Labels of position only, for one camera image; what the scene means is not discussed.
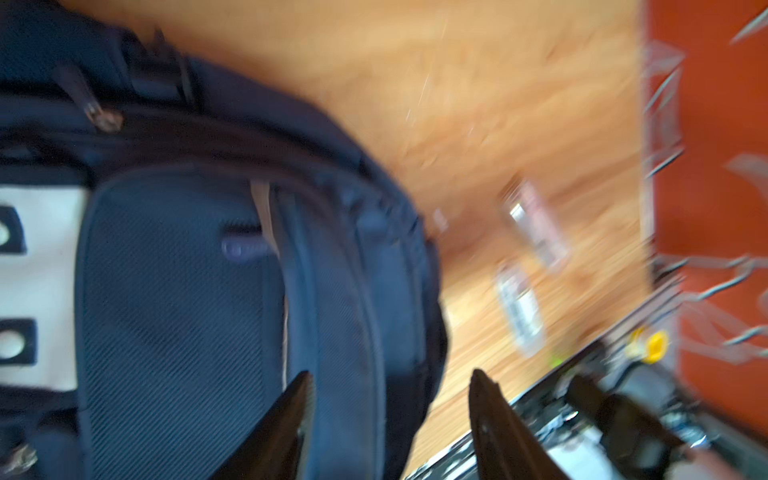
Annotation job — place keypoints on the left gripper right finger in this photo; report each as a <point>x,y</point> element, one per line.
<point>504,446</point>

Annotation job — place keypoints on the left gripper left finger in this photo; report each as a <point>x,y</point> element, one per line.
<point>278,447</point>

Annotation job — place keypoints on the navy blue student backpack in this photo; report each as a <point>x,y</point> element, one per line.
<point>178,243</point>

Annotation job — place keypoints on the clear plastic pen box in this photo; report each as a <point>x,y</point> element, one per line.
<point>521,308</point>

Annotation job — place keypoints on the yellow tape roll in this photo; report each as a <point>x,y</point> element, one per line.
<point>647,346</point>

